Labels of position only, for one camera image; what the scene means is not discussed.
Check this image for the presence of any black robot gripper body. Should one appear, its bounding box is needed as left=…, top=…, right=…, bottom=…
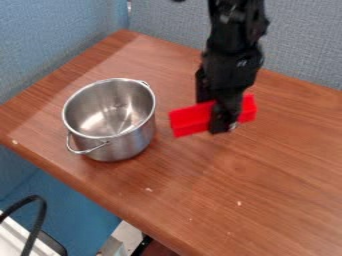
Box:
left=199, top=44, right=264, bottom=94

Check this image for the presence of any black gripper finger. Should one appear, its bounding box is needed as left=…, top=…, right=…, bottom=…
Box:
left=208, top=90, right=243, bottom=134
left=195, top=66, right=212, bottom=103

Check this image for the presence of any red plastic block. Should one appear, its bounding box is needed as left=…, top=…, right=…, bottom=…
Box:
left=168, top=94, right=257, bottom=137

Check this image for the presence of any stainless steel pot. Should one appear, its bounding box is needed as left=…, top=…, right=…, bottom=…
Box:
left=61, top=78, right=156, bottom=162

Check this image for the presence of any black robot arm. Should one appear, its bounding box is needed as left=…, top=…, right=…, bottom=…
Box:
left=195, top=0, right=269, bottom=134

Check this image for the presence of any white box with black base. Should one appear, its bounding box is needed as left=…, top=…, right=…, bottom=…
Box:
left=0, top=210, right=69, bottom=256

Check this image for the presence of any grey table leg bracket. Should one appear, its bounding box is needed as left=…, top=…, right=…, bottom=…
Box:
left=96, top=221, right=144, bottom=256

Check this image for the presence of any black cable loop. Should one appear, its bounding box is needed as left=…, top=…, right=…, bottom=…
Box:
left=0, top=194, right=48, bottom=256

